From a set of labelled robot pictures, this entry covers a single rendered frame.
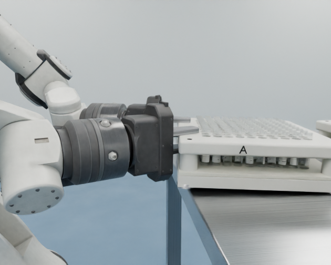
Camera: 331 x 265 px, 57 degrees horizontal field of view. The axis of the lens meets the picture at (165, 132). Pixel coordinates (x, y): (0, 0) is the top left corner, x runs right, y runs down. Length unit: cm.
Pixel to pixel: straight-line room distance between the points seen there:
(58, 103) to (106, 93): 315
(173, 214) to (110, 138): 54
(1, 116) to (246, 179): 34
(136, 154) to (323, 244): 25
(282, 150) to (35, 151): 33
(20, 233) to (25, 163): 43
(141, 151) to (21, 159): 16
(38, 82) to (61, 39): 294
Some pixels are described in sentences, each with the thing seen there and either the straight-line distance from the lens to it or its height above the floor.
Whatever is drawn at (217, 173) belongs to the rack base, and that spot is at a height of 93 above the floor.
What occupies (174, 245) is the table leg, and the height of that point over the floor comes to 58.
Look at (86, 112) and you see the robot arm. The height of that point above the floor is 100.
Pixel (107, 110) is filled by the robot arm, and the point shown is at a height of 100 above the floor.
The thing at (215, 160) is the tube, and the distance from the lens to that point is 49.
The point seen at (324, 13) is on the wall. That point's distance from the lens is 485.
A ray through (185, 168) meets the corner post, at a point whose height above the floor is 93.
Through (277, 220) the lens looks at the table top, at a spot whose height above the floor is 90.
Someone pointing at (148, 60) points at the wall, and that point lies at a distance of 382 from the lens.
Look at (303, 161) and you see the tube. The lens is 53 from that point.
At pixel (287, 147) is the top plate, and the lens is 47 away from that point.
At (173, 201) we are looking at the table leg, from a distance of 89.
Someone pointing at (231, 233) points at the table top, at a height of 90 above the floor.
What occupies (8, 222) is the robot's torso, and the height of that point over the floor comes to 74.
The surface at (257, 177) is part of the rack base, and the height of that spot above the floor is 92.
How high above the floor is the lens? 107
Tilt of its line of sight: 11 degrees down
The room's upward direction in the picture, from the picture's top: straight up
